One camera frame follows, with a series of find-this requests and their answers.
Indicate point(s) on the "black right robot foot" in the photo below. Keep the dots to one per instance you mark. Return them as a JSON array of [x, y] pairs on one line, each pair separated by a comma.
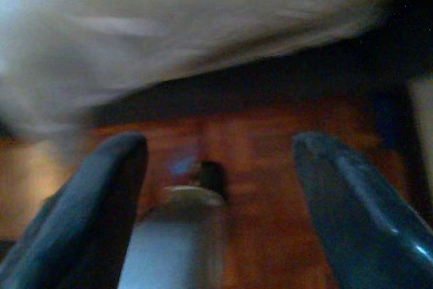
[[211, 177]]

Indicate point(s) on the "beige leaf pattern bed sheet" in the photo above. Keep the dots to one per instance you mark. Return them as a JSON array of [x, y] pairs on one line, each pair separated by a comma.
[[169, 32]]

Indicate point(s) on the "silver right robot leg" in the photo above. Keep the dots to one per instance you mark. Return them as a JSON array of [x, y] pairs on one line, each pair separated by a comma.
[[169, 251]]

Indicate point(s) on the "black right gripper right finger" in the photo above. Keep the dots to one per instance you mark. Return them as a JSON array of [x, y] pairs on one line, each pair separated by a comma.
[[365, 228]]

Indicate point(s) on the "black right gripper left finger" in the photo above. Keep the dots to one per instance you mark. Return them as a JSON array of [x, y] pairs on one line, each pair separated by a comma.
[[74, 218]]

